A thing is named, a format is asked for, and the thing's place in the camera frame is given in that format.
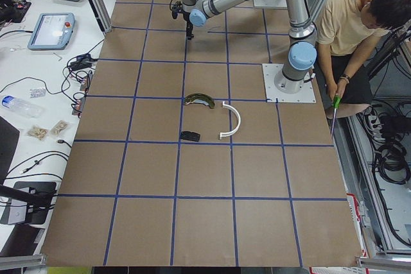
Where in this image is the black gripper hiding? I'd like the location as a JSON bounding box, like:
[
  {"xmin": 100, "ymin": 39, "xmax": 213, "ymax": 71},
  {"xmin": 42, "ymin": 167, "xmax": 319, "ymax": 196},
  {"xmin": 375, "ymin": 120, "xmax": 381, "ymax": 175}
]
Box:
[{"xmin": 183, "ymin": 12, "xmax": 194, "ymax": 40}]

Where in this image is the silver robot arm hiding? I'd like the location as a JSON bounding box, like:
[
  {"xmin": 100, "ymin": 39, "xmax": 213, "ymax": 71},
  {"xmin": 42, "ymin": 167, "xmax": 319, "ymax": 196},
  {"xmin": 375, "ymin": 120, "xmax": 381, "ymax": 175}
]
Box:
[{"xmin": 170, "ymin": 0, "xmax": 317, "ymax": 94}]

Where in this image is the olive green brake shoe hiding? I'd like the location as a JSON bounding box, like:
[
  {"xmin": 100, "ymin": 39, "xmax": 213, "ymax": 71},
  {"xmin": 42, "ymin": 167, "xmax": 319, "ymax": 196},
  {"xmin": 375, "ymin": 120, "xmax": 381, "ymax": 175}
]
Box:
[{"xmin": 184, "ymin": 92, "xmax": 215, "ymax": 109}]

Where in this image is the black brake pad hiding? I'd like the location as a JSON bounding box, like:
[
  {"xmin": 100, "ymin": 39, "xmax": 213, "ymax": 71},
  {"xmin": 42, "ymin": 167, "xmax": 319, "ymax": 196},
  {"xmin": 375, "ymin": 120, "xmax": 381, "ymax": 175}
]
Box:
[{"xmin": 180, "ymin": 131, "xmax": 201, "ymax": 142}]

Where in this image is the near teach pendant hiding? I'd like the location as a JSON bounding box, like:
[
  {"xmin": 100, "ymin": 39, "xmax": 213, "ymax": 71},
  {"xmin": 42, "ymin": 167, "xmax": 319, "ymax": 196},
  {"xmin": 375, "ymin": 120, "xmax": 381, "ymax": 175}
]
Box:
[{"xmin": 28, "ymin": 13, "xmax": 76, "ymax": 51}]

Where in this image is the bag of screws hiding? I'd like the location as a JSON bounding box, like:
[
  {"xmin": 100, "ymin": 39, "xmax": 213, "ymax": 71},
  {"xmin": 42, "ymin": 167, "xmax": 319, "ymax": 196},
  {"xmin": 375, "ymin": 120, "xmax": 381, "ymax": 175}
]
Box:
[
  {"xmin": 26, "ymin": 125, "xmax": 49, "ymax": 141},
  {"xmin": 49, "ymin": 120, "xmax": 70, "ymax": 136}
]

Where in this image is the man in beige shirt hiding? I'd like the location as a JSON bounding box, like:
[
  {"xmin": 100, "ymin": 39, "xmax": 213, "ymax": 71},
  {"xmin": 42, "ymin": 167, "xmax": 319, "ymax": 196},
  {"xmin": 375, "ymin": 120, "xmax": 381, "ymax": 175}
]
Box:
[{"xmin": 315, "ymin": 0, "xmax": 410, "ymax": 119}]

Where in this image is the clear water bottle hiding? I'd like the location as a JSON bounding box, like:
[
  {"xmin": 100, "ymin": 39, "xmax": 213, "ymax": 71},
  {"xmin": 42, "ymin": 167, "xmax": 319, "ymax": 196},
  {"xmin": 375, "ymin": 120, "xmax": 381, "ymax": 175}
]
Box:
[{"xmin": 1, "ymin": 95, "xmax": 44, "ymax": 118}]

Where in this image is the black box device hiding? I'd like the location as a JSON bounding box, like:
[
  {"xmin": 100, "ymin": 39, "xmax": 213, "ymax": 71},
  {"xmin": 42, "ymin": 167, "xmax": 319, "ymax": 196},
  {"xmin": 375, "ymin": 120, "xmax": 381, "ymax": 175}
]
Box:
[{"xmin": 1, "ymin": 181, "xmax": 57, "ymax": 225}]

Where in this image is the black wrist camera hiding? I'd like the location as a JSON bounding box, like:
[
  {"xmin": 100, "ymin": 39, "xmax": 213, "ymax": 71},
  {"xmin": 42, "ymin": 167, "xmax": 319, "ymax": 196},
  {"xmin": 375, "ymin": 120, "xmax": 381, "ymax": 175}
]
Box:
[{"xmin": 170, "ymin": 1, "xmax": 182, "ymax": 19}]

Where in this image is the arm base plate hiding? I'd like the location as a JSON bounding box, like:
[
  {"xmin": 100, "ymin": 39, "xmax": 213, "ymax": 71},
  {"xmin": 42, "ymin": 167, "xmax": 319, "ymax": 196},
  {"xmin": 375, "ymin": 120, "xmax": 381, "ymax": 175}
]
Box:
[
  {"xmin": 253, "ymin": 0, "xmax": 287, "ymax": 10},
  {"xmin": 262, "ymin": 64, "xmax": 317, "ymax": 103}
]

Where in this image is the white curved plastic bracket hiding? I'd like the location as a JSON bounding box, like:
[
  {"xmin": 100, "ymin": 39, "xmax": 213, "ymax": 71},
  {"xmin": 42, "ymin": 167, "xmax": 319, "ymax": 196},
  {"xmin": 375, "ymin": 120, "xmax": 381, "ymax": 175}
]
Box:
[{"xmin": 218, "ymin": 101, "xmax": 241, "ymax": 140}]

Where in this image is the green handled tool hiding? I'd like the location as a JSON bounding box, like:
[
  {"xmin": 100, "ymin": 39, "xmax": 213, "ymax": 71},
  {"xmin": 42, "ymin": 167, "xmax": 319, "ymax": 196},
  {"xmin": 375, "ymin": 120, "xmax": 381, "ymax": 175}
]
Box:
[{"xmin": 331, "ymin": 94, "xmax": 341, "ymax": 135}]

